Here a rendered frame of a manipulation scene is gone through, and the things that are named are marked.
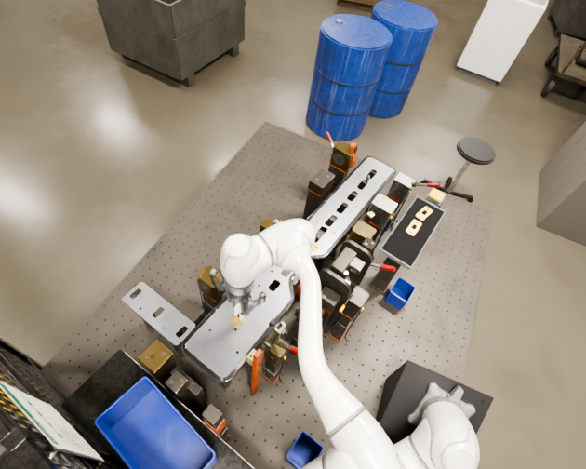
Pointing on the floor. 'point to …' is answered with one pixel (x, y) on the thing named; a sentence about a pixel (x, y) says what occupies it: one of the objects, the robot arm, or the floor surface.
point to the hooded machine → (499, 37)
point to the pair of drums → (366, 66)
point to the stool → (468, 146)
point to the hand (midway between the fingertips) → (240, 311)
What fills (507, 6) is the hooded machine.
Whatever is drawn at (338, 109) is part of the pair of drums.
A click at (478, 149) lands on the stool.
